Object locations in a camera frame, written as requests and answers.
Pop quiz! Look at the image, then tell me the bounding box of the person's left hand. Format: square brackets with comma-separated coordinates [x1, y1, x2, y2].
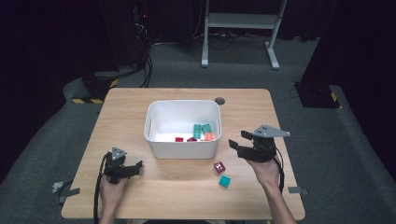
[98, 176, 129, 213]

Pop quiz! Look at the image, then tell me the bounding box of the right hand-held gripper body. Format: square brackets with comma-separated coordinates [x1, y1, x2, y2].
[247, 124, 291, 163]

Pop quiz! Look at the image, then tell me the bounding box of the person's right hand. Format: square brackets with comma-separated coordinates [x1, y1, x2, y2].
[247, 157, 282, 191]

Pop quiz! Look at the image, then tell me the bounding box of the left hand-held gripper black cable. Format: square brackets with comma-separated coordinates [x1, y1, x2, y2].
[92, 151, 113, 224]

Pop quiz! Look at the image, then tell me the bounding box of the grey tape strip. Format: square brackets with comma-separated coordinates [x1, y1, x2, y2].
[288, 186, 309, 196]
[58, 187, 81, 204]

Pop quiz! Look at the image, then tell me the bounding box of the white plastic bin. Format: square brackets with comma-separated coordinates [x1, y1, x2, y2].
[143, 99, 222, 160]

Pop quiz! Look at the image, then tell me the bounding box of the dark curtain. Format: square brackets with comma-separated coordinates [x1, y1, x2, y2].
[300, 0, 396, 175]
[0, 0, 120, 188]

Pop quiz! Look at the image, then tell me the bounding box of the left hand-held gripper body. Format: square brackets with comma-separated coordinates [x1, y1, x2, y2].
[104, 145, 128, 184]

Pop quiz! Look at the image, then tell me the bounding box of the hand-held gripper black cable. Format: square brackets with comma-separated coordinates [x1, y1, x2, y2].
[92, 151, 113, 224]
[273, 148, 286, 196]

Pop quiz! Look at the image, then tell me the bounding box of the magenta white-studded toy brick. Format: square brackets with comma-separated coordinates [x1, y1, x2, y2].
[213, 161, 227, 175]

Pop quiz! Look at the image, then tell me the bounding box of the long teal toy brick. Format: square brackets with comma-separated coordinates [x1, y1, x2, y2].
[192, 123, 203, 140]

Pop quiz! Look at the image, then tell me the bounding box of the bundle of black cables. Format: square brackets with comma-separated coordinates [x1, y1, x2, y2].
[132, 0, 154, 89]

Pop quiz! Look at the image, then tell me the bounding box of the white metal stand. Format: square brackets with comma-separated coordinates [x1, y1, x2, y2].
[201, 0, 289, 71]

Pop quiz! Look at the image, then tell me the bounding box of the black yellow-striped stand base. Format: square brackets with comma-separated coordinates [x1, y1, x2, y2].
[72, 72, 120, 105]
[293, 81, 342, 109]

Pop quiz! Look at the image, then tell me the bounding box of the right hand-held gripper black cable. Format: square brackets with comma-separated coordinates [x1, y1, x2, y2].
[273, 148, 286, 196]

